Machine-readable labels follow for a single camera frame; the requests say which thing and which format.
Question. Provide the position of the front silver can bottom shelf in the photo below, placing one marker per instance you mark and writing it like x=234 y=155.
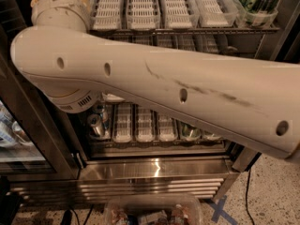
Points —
x=96 y=126

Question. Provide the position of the glass fridge door left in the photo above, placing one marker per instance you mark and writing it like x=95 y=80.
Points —
x=32 y=147

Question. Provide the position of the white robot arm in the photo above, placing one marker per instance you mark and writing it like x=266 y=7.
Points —
x=252 y=102

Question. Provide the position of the top wire shelf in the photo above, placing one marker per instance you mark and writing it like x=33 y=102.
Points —
x=191 y=31

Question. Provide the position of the wire shelf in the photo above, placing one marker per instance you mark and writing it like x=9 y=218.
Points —
x=191 y=31
x=136 y=144

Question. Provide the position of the blue tape cross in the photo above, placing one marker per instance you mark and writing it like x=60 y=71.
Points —
x=219 y=211

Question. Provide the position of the stainless steel fridge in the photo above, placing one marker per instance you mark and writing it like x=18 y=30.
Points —
x=204 y=171

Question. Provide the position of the bottom wire shelf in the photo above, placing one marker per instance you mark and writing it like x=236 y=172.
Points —
x=136 y=144

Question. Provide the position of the clear plastic bin on floor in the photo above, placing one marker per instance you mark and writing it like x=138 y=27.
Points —
x=153 y=209

